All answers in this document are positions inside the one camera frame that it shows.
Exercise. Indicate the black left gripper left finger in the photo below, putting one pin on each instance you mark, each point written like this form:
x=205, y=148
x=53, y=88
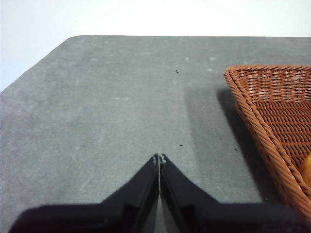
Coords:
x=116, y=213

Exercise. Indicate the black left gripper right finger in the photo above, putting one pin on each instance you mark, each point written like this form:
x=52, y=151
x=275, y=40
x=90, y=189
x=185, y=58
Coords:
x=206, y=216

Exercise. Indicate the brown wicker basket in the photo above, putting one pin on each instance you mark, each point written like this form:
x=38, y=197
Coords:
x=279, y=121

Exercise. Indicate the red apple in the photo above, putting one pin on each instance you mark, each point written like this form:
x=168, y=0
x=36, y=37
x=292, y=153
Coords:
x=306, y=170

